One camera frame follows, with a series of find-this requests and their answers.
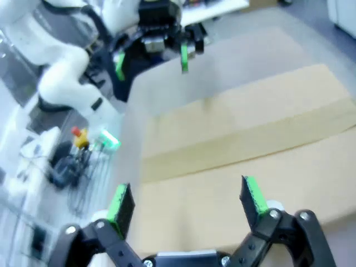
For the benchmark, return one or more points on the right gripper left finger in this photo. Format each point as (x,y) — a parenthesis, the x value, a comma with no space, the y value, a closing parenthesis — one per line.
(122,205)

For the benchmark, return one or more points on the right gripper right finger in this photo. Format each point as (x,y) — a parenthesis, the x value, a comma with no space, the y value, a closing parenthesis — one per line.
(267,236)

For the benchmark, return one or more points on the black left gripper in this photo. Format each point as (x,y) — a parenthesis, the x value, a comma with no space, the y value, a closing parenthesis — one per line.
(155,36)

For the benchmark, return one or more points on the large brown cardboard box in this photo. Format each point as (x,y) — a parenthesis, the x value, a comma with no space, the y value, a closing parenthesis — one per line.
(250,139)

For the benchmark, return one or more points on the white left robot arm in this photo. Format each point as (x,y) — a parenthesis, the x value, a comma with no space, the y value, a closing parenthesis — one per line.
(64,80)

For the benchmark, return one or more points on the green lit device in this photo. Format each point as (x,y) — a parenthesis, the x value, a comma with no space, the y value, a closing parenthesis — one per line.
(109,139)

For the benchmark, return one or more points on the yellow red emergency stop button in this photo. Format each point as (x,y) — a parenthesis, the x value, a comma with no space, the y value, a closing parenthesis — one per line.
(80,139)

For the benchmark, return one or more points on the white desk board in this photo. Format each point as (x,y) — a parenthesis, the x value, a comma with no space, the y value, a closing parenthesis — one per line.
(211,9)

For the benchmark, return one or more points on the black wall socket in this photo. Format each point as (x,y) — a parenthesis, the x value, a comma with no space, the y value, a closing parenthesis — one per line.
(38,237)

